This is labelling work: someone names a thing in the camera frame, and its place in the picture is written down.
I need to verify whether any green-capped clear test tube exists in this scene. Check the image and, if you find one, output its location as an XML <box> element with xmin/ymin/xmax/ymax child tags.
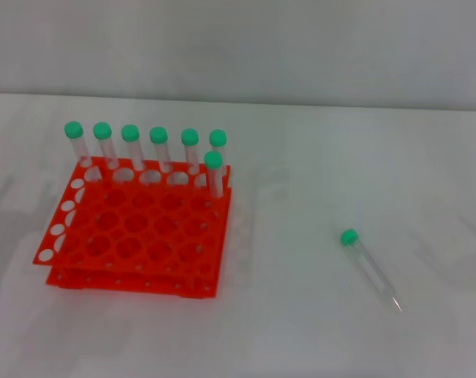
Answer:
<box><xmin>204</xmin><ymin>150</ymin><xmax>226</xmax><ymax>199</ymax></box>
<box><xmin>339</xmin><ymin>228</ymin><xmax>404</xmax><ymax>315</ymax></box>
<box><xmin>92</xmin><ymin>121</ymin><xmax>120</xmax><ymax>170</ymax></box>
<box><xmin>63</xmin><ymin>120</ymin><xmax>94</xmax><ymax>169</ymax></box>
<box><xmin>180</xmin><ymin>128</ymin><xmax>201</xmax><ymax>176</ymax></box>
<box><xmin>149</xmin><ymin>126</ymin><xmax>173</xmax><ymax>174</ymax></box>
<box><xmin>120</xmin><ymin>124</ymin><xmax>146</xmax><ymax>172</ymax></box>
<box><xmin>208</xmin><ymin>129</ymin><xmax>227</xmax><ymax>169</ymax></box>

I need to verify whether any orange test tube rack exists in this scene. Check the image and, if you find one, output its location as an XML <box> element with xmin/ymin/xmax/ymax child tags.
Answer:
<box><xmin>31</xmin><ymin>156</ymin><xmax>233</xmax><ymax>300</ymax></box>

